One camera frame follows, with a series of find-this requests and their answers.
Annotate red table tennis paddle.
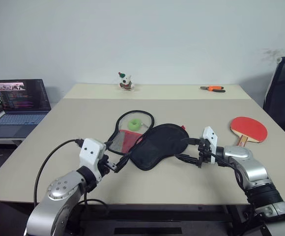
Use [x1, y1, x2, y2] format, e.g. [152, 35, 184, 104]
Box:
[229, 116, 268, 148]

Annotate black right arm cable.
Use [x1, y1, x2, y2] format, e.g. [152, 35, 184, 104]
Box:
[210, 152, 250, 200]

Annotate orange and black pliers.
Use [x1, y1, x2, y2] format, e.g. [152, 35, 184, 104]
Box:
[200, 85, 226, 93]

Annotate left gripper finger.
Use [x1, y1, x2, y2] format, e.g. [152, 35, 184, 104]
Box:
[115, 153, 131, 168]
[114, 158, 131, 174]

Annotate open blue laptop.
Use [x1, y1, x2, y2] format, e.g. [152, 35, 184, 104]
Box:
[0, 79, 52, 139]

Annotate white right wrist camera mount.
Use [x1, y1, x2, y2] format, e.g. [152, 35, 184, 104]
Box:
[202, 126, 218, 164]

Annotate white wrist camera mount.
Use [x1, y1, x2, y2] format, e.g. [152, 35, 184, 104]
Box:
[202, 126, 218, 164]
[79, 138, 107, 184]

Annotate black table frame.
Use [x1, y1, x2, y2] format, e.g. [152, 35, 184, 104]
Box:
[78, 204, 263, 236]

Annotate white plush dog toy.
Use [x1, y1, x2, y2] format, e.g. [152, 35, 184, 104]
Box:
[118, 71, 135, 91]

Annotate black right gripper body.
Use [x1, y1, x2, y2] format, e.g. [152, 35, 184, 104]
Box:
[197, 138, 213, 170]

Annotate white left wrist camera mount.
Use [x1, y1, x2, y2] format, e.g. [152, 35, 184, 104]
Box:
[79, 138, 107, 184]

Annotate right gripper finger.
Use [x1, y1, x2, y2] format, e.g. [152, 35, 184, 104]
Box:
[180, 137, 202, 147]
[175, 154, 201, 168]

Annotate black fabric pouch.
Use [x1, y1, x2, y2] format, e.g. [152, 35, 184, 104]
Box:
[107, 110, 190, 172]

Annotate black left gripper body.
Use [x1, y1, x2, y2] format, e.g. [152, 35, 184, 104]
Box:
[98, 154, 117, 178]

